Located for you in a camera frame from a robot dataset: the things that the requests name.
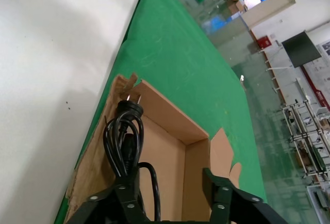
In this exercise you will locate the open brown cardboard box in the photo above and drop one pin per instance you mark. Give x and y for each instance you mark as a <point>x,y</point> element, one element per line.
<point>167,144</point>

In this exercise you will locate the green table cloth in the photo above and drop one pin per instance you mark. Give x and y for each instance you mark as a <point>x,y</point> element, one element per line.
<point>167,53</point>

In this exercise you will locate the pipe frame workbench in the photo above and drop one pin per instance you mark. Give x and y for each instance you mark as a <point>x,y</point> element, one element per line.
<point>314,157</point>
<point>296,120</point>

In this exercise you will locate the brown cardboard carton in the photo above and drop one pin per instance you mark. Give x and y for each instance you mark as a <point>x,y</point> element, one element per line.
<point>236,7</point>

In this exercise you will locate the black flat monitor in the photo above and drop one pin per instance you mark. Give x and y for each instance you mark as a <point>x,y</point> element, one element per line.
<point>301,48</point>

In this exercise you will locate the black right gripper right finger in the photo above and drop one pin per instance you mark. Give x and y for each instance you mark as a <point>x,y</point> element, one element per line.
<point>221,195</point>

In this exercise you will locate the red wall cabinet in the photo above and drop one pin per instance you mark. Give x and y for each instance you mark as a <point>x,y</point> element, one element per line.
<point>264,42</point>

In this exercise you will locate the white shelf rack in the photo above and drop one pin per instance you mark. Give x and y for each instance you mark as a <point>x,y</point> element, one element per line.
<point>319,198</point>

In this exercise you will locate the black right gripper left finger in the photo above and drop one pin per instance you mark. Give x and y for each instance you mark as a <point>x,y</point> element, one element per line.
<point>123,195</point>

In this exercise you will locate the white red wall poster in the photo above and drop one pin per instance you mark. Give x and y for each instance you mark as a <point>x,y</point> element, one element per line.
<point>322,79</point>

